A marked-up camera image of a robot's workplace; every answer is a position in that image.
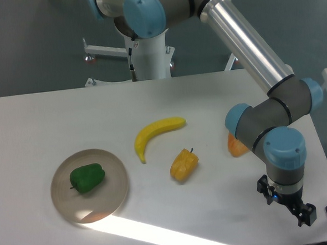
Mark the orange toy fruit piece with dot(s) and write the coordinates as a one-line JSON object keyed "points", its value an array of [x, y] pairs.
{"points": [[235, 147]]}

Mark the beige round plate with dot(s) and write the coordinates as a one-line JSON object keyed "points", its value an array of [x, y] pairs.
{"points": [[98, 203]]}

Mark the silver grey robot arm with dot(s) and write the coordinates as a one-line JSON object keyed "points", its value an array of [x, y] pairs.
{"points": [[264, 129]]}

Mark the yellow toy banana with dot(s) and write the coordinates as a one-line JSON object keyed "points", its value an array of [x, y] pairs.
{"points": [[154, 129]]}

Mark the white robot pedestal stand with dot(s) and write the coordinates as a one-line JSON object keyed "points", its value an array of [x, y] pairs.
{"points": [[148, 59]]}

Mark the yellow-orange toy bell pepper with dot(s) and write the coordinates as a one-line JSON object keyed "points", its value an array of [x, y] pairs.
{"points": [[183, 165]]}

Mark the green toy bell pepper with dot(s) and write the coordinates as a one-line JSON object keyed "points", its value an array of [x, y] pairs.
{"points": [[85, 178]]}

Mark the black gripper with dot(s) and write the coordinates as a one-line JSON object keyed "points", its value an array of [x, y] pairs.
{"points": [[289, 196]]}

